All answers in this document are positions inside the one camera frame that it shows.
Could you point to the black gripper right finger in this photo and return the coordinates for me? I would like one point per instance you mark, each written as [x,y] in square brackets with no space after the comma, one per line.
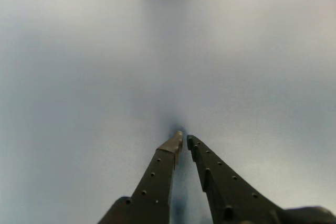
[228,195]

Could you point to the dark blue table mat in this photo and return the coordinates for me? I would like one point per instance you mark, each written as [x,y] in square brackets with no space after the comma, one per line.
[78,77]

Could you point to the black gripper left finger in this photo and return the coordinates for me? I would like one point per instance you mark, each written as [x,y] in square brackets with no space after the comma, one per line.
[155,182]

